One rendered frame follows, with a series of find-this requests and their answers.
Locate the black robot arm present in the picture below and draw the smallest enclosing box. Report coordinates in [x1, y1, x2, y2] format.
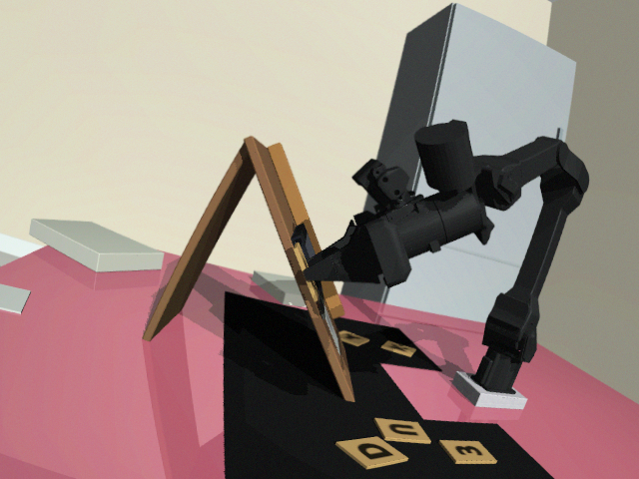
[352, 119, 589, 394]

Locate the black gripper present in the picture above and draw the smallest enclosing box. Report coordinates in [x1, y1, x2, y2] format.
[303, 197, 446, 288]

